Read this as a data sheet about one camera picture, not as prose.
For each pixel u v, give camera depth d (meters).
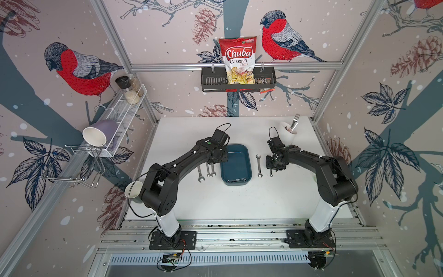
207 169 0.97
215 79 0.95
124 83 0.78
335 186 0.49
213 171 0.95
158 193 0.46
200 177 0.93
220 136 0.71
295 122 1.04
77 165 0.57
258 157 1.01
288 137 0.96
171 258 0.71
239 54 0.80
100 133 0.61
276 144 0.79
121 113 0.82
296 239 0.73
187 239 0.73
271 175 0.94
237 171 0.96
